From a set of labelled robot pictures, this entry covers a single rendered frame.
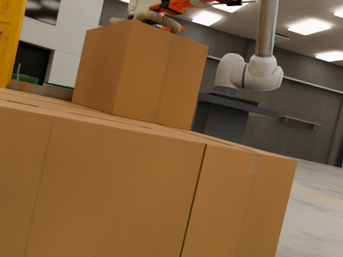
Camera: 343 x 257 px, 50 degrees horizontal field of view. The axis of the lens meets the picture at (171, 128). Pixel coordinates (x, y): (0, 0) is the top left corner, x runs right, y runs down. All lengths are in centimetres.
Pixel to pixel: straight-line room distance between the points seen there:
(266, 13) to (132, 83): 94
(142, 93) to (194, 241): 73
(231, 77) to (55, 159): 157
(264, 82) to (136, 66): 91
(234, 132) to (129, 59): 91
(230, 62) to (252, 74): 16
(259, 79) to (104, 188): 150
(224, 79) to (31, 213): 162
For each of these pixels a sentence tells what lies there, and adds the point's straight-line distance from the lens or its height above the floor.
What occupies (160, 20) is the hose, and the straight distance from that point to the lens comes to 174.
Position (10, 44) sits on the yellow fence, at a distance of 283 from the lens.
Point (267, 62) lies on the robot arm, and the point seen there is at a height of 101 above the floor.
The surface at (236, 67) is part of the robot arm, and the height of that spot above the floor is 96.
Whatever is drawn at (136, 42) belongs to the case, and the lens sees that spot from 154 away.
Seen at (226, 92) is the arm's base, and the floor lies 80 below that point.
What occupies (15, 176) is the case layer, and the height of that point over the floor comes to 41.
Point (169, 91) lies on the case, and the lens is 162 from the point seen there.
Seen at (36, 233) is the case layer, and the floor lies 29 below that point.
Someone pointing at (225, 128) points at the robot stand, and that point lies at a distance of 217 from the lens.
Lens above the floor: 60
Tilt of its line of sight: 2 degrees down
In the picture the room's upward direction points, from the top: 13 degrees clockwise
